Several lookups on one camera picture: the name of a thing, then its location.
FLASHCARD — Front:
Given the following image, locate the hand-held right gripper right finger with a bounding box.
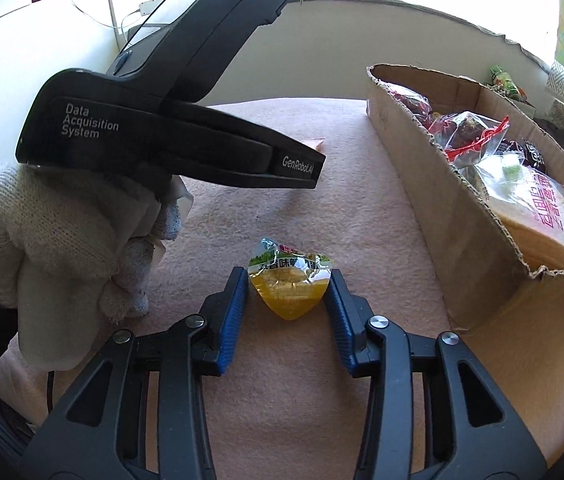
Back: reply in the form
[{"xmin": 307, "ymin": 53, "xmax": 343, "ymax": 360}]
[{"xmin": 323, "ymin": 269, "xmax": 547, "ymax": 480}]

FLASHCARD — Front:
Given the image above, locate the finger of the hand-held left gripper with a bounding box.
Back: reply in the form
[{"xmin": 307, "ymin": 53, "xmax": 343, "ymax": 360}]
[{"xmin": 162, "ymin": 100, "xmax": 327, "ymax": 191}]

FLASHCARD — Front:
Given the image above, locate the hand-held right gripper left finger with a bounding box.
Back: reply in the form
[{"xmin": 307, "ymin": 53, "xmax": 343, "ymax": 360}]
[{"xmin": 22, "ymin": 266, "xmax": 250, "ymax": 480}]

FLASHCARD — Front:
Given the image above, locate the yellow jelly packet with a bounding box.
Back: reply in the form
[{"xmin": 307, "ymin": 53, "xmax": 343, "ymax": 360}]
[{"xmin": 248, "ymin": 237, "xmax": 337, "ymax": 321}]

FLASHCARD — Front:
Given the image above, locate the cardboard box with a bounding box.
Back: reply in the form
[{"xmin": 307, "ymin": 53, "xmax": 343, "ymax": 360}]
[{"xmin": 366, "ymin": 62, "xmax": 564, "ymax": 333}]

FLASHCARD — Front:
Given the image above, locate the clear red-edged candy packet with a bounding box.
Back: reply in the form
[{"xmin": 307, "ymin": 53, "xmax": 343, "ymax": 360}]
[{"xmin": 434, "ymin": 111, "xmax": 510, "ymax": 166}]

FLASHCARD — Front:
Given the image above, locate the small green candy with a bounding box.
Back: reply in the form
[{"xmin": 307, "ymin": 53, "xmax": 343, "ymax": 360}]
[{"xmin": 496, "ymin": 157, "xmax": 520, "ymax": 181}]

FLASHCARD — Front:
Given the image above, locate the person's left hand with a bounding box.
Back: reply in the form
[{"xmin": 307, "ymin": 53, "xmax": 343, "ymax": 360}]
[{"xmin": 0, "ymin": 162, "xmax": 195, "ymax": 371}]

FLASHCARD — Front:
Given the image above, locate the pink blanket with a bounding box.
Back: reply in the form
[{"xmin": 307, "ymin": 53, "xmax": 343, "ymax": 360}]
[{"xmin": 0, "ymin": 97, "xmax": 564, "ymax": 480}]

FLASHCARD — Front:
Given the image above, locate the red wrapped snack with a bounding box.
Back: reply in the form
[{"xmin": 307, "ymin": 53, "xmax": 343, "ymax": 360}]
[{"xmin": 387, "ymin": 85, "xmax": 435, "ymax": 126}]

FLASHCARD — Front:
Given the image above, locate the clear bread packet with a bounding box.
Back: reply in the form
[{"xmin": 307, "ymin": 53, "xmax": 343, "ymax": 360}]
[{"xmin": 472, "ymin": 157, "xmax": 564, "ymax": 268}]

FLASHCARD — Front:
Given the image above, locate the brown chocolate bar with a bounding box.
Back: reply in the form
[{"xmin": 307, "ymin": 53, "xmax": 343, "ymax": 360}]
[{"xmin": 499, "ymin": 140, "xmax": 547, "ymax": 168}]

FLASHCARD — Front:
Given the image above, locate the green snack bag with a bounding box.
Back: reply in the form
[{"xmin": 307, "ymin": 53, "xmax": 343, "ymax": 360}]
[{"xmin": 486, "ymin": 65, "xmax": 527, "ymax": 101}]

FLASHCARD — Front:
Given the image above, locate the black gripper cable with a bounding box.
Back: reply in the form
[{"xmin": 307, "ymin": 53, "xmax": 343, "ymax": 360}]
[{"xmin": 44, "ymin": 367, "xmax": 58, "ymax": 413}]

